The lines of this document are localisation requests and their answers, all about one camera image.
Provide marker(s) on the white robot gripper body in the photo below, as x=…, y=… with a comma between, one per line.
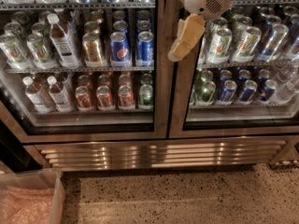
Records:
x=208, y=8

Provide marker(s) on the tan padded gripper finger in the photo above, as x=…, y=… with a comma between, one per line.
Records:
x=189, y=33

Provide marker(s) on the glass fridge door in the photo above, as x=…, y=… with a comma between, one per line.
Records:
x=280, y=116
x=103, y=17

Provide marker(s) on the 7up can right door left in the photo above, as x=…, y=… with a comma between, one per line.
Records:
x=220, y=44

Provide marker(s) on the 7up can door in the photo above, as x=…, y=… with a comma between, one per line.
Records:
x=245, y=46
x=220, y=44

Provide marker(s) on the green can right door lower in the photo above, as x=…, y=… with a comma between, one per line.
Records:
x=206, y=93

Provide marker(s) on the silver blue can right door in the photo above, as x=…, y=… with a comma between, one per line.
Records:
x=272, y=42

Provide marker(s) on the steel fridge bottom grille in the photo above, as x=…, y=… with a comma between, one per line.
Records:
x=154, y=154

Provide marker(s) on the front right blue Pepsi can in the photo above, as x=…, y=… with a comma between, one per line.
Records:
x=145, y=49

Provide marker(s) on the blue pepsi can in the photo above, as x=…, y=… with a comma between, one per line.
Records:
x=120, y=50
x=145, y=49

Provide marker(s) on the green soda can lower left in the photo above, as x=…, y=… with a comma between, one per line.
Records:
x=146, y=97

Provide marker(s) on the orange soda can right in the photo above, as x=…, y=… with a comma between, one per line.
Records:
x=126, y=97

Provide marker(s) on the orange soda can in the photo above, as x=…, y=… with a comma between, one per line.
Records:
x=104, y=98
x=84, y=98
x=126, y=97

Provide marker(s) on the gold soda can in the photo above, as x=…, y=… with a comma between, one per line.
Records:
x=94, y=52

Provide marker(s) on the orange soda can middle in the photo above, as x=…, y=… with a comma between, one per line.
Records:
x=104, y=98

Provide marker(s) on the orange soda can left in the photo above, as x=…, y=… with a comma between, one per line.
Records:
x=84, y=98

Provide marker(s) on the iced tea bottle upper shelf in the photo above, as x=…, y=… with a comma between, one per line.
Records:
x=63, y=41

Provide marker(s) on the tea bottle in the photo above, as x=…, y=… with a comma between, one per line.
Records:
x=60, y=95
x=38, y=95

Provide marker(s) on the green 7up can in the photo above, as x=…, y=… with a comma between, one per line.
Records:
x=41, y=51
x=17, y=55

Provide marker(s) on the tea bottle lower far left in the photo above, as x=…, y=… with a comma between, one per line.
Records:
x=38, y=95

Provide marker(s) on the green 7up can far left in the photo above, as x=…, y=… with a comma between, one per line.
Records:
x=17, y=55

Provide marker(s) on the clear plastic storage bin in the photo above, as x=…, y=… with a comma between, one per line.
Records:
x=43, y=179

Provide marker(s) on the pink bubble wrap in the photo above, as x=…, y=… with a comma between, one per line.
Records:
x=25, y=206

